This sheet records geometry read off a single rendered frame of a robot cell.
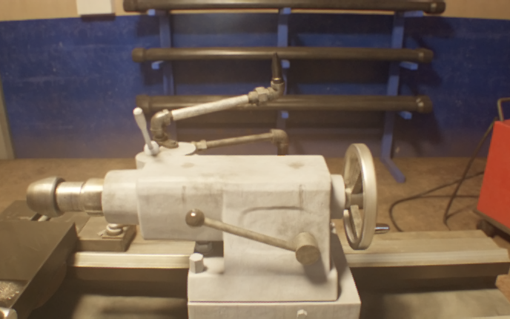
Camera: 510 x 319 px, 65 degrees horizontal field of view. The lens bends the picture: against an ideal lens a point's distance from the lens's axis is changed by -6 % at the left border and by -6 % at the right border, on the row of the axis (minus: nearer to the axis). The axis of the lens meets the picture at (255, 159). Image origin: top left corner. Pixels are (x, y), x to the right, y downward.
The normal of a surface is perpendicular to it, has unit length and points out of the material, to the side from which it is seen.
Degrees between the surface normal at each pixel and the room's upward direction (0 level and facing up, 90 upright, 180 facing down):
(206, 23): 90
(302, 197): 82
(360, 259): 48
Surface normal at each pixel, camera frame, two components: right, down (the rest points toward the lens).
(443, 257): 0.00, -0.34
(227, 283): 0.00, -0.11
